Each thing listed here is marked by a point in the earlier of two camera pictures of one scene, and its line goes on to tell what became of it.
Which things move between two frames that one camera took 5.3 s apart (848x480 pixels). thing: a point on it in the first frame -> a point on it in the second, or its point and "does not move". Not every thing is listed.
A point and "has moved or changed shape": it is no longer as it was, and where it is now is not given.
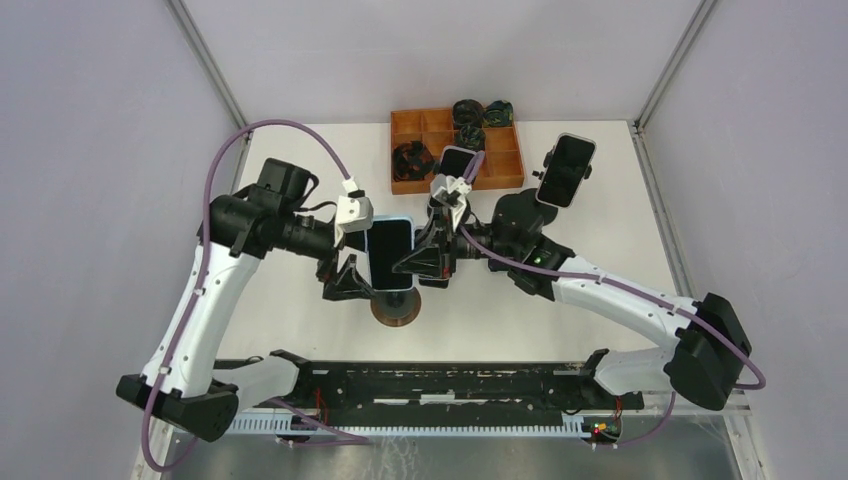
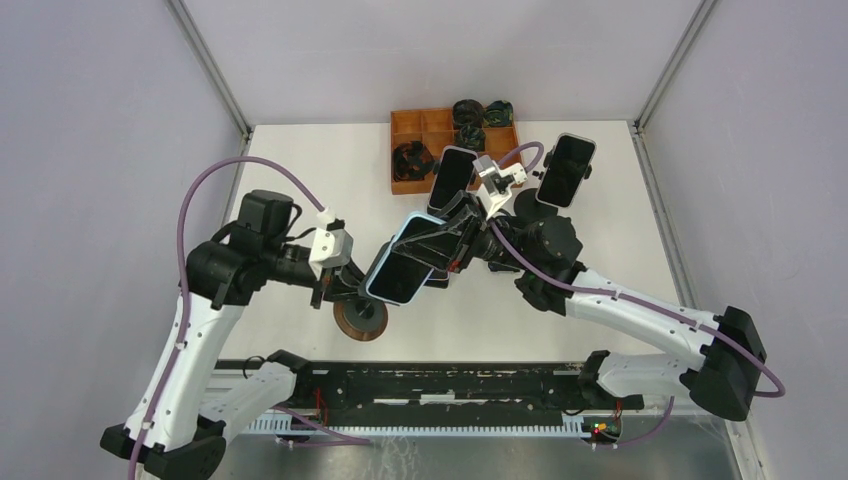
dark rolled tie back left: [467, 112] does not move
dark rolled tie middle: [471, 137] does not move
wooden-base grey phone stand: [396, 308] -> [362, 318]
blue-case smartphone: [389, 240] has moved or changed shape
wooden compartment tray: [502, 165] does not move
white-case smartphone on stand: [454, 161] does not move
